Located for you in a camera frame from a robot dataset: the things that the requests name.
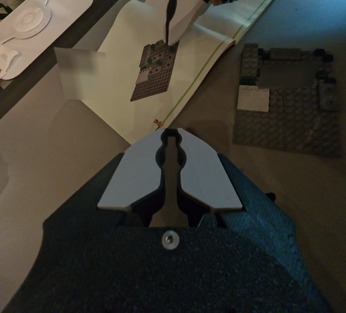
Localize white round packaging insert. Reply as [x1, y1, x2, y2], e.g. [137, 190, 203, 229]
[0, 0, 52, 48]

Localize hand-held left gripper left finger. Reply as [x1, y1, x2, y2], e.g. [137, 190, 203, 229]
[97, 128, 172, 227]

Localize grey studded brick baseplate model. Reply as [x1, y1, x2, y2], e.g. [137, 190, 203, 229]
[232, 43, 342, 158]

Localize white moulded packaging tray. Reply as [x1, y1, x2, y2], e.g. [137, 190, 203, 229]
[0, 0, 94, 81]

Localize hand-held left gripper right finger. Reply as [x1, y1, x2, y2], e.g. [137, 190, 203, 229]
[172, 128, 243, 227]

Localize open white instruction booklet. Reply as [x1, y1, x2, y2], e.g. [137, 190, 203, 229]
[54, 0, 301, 146]

